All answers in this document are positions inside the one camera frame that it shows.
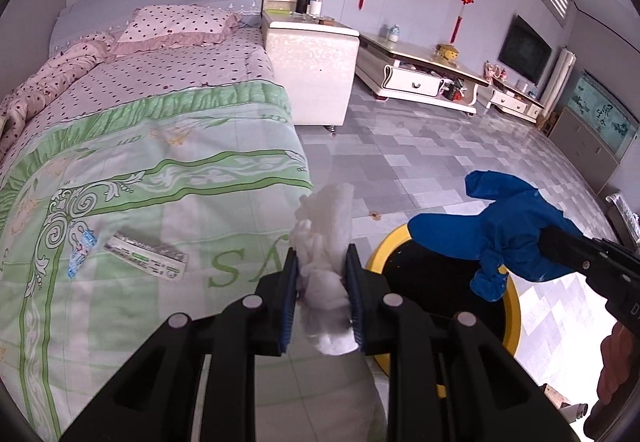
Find yellow rimmed black trash bin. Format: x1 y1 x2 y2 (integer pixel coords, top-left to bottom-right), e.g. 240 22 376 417
364 224 523 399

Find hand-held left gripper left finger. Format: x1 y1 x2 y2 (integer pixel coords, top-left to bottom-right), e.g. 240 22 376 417
60 247 301 442

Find silver foil covered object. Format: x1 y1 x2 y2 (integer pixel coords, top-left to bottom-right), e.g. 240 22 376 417
604 191 640 243

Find framed fish tank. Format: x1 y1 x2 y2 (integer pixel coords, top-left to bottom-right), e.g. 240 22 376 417
567 69 639 158

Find white nightstand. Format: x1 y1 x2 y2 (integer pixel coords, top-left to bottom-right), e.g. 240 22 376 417
261 9 361 129

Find polka dot bedsheet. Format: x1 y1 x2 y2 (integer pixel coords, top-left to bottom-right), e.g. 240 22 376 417
47 28 277 123

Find small white low cabinet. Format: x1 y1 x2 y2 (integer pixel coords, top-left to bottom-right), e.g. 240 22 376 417
477 80 547 123

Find large white low cabinet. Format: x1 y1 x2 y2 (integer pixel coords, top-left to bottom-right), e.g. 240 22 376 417
356 32 494 117

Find blue rubber glove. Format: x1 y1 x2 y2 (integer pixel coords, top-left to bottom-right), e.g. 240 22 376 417
407 170 584 303

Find grey sideboard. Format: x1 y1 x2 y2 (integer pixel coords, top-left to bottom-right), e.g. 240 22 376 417
547 106 621 195

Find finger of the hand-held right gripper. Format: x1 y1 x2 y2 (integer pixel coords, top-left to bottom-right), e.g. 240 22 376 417
536 225 607 283

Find blue white wrapper strip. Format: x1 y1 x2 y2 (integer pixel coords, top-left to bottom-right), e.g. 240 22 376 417
66 229 99 279

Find person's right hand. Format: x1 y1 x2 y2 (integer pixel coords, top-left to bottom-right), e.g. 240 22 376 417
595 321 637 409

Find white printed paper packet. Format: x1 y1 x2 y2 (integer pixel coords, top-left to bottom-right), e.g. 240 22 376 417
103 230 190 281

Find brown handle with metal tip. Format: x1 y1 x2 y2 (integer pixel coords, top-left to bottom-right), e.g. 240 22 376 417
542 384 589 424

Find black wall television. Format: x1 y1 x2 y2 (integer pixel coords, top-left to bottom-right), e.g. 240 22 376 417
499 14 554 87

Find polka dot quilt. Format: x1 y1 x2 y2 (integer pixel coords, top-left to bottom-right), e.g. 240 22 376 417
0 39 110 159

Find polka dot pillow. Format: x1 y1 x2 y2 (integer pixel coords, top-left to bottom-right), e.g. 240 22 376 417
107 4 244 58

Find white tissue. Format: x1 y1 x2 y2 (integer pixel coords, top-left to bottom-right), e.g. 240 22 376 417
290 184 364 358

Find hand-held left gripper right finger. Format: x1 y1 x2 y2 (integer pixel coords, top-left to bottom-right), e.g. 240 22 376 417
345 243 579 442

